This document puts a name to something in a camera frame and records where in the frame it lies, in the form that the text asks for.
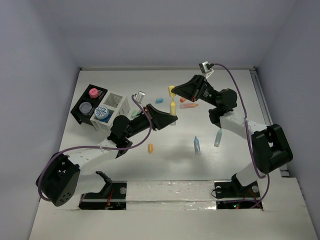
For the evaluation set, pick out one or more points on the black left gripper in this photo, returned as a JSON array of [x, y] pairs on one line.
[[159, 119]]

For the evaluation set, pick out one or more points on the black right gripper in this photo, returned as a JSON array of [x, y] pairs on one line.
[[192, 89]]

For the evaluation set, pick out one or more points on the yellow highlighter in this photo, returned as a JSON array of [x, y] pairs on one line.
[[172, 107]]

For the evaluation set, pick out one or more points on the yellow highlighter cap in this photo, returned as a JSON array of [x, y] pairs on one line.
[[170, 91]]

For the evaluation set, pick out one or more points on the blue slime jar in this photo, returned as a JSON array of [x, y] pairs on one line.
[[102, 113]]

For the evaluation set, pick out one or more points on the clear jar of clips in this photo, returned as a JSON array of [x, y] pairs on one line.
[[85, 108]]

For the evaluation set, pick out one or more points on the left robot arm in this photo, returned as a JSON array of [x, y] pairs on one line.
[[65, 172]]

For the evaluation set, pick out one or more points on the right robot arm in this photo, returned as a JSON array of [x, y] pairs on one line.
[[268, 145]]

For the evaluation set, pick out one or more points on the orange highlighter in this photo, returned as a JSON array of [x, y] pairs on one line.
[[188, 105]]

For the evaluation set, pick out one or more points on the blue highlighter cap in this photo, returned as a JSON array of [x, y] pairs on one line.
[[159, 100]]

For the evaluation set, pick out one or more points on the green highlighter cap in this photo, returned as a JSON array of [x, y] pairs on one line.
[[135, 113]]

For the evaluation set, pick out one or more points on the amber highlighter cap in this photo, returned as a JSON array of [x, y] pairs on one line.
[[150, 148]]

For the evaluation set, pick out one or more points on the blue highlighter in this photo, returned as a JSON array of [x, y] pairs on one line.
[[197, 148]]

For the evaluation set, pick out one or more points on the white slotted organizer box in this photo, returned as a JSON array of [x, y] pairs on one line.
[[118, 105]]

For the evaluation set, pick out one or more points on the green highlighter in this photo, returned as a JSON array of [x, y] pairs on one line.
[[218, 138]]

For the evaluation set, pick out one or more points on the black organizer box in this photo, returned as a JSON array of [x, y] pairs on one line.
[[90, 99]]

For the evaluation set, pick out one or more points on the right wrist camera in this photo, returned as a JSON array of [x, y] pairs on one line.
[[206, 69]]

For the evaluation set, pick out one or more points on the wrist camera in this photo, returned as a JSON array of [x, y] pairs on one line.
[[206, 69], [138, 97]]

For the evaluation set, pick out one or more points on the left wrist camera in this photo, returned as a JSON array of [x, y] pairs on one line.
[[138, 97]]

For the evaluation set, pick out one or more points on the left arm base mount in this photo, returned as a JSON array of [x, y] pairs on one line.
[[112, 196]]

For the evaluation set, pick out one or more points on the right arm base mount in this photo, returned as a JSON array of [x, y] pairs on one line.
[[231, 195]]

